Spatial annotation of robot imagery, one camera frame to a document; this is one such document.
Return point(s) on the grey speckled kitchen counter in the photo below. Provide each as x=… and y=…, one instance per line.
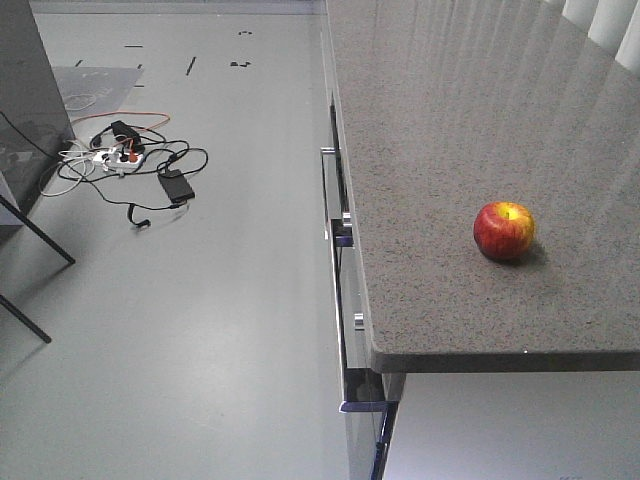
x=517, y=369

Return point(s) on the black power adapter brick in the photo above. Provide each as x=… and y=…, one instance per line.
x=176, y=186

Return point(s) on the red yellow apple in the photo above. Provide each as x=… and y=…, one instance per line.
x=504, y=230

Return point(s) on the chrome drawer handle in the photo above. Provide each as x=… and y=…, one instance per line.
x=337, y=212

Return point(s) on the white power strip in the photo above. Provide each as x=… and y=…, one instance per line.
x=117, y=161

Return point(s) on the dark grey cabinet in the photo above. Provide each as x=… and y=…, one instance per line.
x=34, y=123

